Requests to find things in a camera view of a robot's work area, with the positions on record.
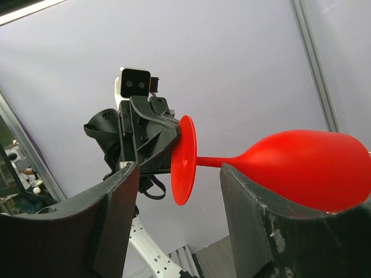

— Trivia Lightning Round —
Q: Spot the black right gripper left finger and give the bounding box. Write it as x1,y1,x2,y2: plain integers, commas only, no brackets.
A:
1,164,139,277

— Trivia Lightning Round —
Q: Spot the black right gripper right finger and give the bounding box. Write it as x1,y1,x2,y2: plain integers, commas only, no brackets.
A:
220,164,370,277

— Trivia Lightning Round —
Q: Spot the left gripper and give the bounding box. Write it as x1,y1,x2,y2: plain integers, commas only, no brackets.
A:
118,96,180,175

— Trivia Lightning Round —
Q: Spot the red plastic wine glass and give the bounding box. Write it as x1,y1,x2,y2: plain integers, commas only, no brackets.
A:
170,115,370,212

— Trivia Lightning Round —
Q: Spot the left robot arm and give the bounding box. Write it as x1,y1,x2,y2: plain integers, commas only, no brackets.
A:
83,96,190,277

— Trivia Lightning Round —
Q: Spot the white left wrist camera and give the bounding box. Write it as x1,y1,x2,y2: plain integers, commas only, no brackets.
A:
114,67,159,108

